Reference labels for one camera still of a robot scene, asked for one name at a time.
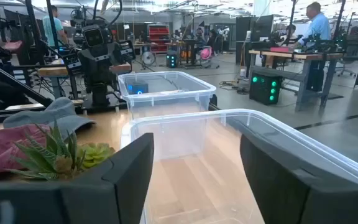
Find black cabinet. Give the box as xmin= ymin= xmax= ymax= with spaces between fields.
xmin=235 ymin=16 xmax=252 ymax=66

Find black monitor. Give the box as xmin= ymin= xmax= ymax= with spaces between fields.
xmin=250 ymin=14 xmax=275 ymax=43

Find person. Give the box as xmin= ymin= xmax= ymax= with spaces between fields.
xmin=292 ymin=1 xmax=333 ymax=93
xmin=206 ymin=29 xmax=219 ymax=54
xmin=41 ymin=4 xmax=70 ymax=47

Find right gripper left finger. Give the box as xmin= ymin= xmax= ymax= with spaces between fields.
xmin=0 ymin=133 xmax=155 ymax=224

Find clear plastic storage bin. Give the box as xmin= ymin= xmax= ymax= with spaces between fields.
xmin=117 ymin=71 xmax=218 ymax=159
xmin=119 ymin=108 xmax=358 ymax=224

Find succulent plants in black pot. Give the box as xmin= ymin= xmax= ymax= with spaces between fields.
xmin=6 ymin=121 xmax=116 ymax=182

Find grey baseball cap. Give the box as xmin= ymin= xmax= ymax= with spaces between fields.
xmin=3 ymin=96 xmax=96 ymax=139

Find black device with blue light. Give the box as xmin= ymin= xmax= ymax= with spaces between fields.
xmin=126 ymin=81 xmax=149 ymax=95

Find grey office chair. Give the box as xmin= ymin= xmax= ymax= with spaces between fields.
xmin=336 ymin=58 xmax=358 ymax=78

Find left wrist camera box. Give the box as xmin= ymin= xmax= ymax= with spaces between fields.
xmin=81 ymin=24 xmax=110 ymax=48

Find round floor fan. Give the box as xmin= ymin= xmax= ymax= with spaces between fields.
xmin=140 ymin=50 xmax=157 ymax=67

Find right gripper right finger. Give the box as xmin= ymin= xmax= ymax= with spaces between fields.
xmin=239 ymin=134 xmax=358 ymax=224

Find black diagonal frame beam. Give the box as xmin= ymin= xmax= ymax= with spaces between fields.
xmin=0 ymin=57 xmax=54 ymax=108

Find wooden workbench with grey legs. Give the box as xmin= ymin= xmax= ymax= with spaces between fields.
xmin=247 ymin=49 xmax=344 ymax=113

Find red shelving unit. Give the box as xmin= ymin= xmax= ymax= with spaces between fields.
xmin=147 ymin=24 xmax=170 ymax=54

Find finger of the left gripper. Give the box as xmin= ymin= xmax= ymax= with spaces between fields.
xmin=117 ymin=39 xmax=137 ymax=62
xmin=62 ymin=52 xmax=83 ymax=76

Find pink chair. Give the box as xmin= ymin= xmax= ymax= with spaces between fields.
xmin=199 ymin=45 xmax=214 ymax=68

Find computer tower with green lights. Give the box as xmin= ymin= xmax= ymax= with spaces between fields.
xmin=249 ymin=72 xmax=283 ymax=106

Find computer tower with blue lights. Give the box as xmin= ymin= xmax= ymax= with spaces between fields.
xmin=165 ymin=49 xmax=179 ymax=68

